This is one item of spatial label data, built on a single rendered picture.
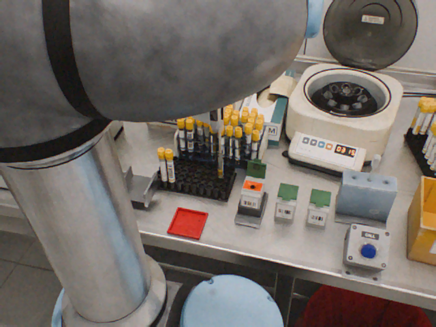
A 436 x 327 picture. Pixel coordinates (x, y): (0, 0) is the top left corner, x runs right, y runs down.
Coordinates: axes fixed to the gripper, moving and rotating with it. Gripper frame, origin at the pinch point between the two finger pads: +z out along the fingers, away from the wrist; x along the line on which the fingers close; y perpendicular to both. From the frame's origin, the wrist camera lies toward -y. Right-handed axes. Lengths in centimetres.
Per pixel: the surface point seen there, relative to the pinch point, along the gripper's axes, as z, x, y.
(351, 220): 16.6, 3.6, -28.8
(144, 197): 12.7, 11.6, 13.1
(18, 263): 106, -17, 90
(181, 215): 17.5, 10.6, 5.7
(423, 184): 7.6, -1.0, -40.1
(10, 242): 106, -25, 99
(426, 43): 5, -51, -42
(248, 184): 10.0, 5.1, -7.5
